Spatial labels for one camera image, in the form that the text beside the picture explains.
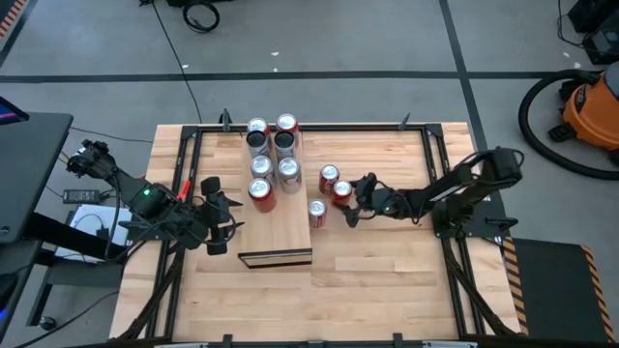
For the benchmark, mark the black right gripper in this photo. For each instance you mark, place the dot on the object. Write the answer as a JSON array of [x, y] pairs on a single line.
[[379, 200]]

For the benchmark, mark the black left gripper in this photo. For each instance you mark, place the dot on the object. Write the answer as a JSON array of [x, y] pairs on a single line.
[[213, 217]]

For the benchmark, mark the red cola can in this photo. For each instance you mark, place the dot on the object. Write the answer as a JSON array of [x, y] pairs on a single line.
[[261, 193], [329, 176], [316, 212], [342, 189]]

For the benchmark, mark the silver diet cola can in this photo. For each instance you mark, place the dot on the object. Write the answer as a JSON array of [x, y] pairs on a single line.
[[289, 169], [261, 165]]

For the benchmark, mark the tall silver black-topped can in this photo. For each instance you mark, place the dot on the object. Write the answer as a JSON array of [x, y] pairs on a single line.
[[256, 140], [284, 141]]

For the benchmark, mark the orange soda can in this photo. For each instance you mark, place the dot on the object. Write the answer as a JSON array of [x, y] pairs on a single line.
[[257, 124], [286, 122]]

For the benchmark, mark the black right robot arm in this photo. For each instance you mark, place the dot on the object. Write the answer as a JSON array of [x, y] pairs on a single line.
[[459, 186]]

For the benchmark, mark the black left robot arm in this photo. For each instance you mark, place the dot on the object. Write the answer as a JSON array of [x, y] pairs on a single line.
[[130, 191]]

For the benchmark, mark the black table clamp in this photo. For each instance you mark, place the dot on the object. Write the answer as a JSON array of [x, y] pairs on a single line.
[[227, 338], [225, 120], [397, 338], [405, 121]]

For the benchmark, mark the small black charger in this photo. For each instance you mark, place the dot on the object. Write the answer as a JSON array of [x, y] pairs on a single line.
[[102, 234]]

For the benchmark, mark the white paper sheet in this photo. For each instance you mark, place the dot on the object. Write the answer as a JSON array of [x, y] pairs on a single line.
[[87, 217]]

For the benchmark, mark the orange shop vacuum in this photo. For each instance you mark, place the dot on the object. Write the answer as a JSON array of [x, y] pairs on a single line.
[[523, 121], [590, 111]]

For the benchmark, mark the black caster wheel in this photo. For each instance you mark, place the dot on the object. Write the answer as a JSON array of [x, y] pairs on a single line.
[[47, 323]]

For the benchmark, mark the black hazard-striped floor mat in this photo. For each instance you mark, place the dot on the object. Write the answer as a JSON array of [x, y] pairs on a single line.
[[9, 17], [551, 290]]

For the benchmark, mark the monitor with blue screen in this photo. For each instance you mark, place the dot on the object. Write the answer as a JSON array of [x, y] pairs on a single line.
[[9, 113]]

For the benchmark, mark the black equipment case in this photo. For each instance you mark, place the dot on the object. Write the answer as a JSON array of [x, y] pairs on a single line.
[[599, 29]]

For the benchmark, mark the wooden shelf with black frame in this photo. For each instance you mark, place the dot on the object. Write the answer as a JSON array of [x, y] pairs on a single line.
[[290, 227]]

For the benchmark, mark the black aluminium table frame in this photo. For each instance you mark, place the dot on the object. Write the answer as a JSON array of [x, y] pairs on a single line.
[[338, 127]]

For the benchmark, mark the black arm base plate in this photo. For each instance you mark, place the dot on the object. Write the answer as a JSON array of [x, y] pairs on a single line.
[[450, 231], [140, 236]]

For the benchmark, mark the black desk leg frame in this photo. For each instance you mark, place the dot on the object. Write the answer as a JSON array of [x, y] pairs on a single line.
[[72, 237]]

